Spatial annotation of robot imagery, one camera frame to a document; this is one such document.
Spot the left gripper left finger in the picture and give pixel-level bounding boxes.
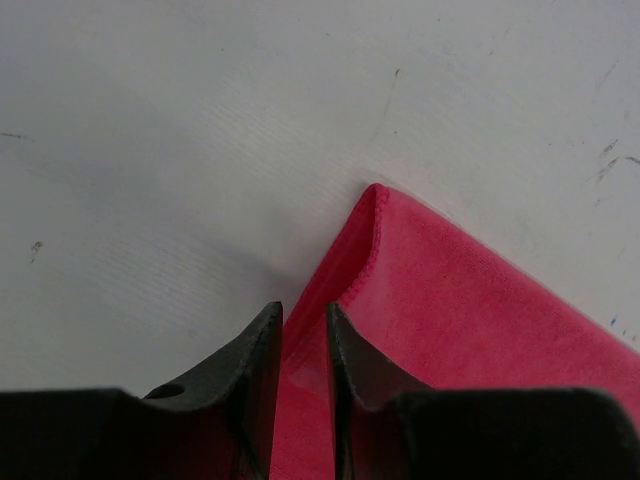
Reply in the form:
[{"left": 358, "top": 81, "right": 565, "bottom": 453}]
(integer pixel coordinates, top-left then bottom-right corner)
[{"left": 1, "top": 302, "right": 283, "bottom": 479}]

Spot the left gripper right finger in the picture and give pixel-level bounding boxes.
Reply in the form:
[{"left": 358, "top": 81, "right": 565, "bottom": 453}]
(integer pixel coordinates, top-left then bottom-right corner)
[{"left": 326, "top": 303, "right": 639, "bottom": 479}]

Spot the pink towel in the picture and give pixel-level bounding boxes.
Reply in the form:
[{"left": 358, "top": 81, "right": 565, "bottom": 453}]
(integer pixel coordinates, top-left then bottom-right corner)
[{"left": 270, "top": 184, "right": 639, "bottom": 479}]

